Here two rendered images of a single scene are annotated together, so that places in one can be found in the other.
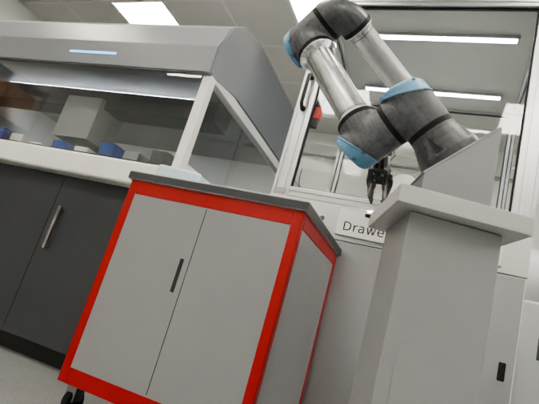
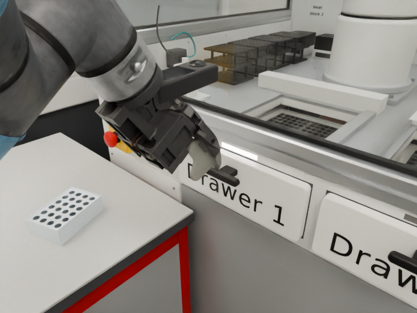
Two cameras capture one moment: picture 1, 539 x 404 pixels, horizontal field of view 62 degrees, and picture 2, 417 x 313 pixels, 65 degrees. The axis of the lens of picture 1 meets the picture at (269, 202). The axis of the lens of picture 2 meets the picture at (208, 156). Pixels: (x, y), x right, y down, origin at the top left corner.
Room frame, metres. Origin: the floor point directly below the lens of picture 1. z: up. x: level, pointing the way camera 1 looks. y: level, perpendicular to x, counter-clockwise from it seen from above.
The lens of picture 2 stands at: (1.20, -0.56, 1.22)
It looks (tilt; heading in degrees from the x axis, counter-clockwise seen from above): 29 degrees down; 20
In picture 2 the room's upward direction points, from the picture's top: straight up
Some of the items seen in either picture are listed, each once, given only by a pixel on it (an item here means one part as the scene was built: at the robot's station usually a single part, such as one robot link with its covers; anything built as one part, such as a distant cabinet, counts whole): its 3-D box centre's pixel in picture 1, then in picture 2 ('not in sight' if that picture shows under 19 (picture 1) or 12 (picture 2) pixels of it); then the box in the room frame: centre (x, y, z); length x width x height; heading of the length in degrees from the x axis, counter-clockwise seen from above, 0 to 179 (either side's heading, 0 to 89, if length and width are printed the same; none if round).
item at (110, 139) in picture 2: not in sight; (112, 138); (1.79, -0.10, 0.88); 0.04 x 0.03 x 0.04; 68
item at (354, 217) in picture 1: (373, 228); (234, 182); (1.71, -0.42, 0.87); 0.29 x 0.02 x 0.11; 68
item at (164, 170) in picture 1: (181, 178); not in sight; (1.45, 0.30, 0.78); 0.15 x 0.10 x 0.04; 81
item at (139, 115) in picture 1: (110, 151); not in sight; (2.67, 1.03, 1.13); 1.78 x 1.14 x 0.45; 68
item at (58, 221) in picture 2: not in sight; (66, 213); (1.61, -0.09, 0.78); 0.12 x 0.08 x 0.04; 176
